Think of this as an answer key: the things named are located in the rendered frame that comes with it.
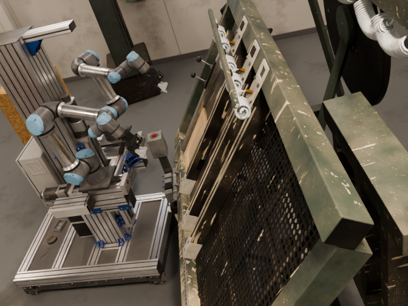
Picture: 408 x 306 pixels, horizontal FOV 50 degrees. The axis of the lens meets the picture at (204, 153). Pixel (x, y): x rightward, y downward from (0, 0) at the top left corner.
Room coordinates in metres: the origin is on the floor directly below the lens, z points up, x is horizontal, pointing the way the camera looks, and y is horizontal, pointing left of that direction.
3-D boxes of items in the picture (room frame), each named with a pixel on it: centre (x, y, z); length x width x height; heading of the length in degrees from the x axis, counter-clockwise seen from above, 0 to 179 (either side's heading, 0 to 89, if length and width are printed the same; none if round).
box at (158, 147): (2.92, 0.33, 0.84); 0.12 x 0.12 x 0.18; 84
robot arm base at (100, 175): (2.47, 0.75, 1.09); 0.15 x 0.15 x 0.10
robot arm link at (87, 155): (2.46, 0.76, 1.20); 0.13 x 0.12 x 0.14; 151
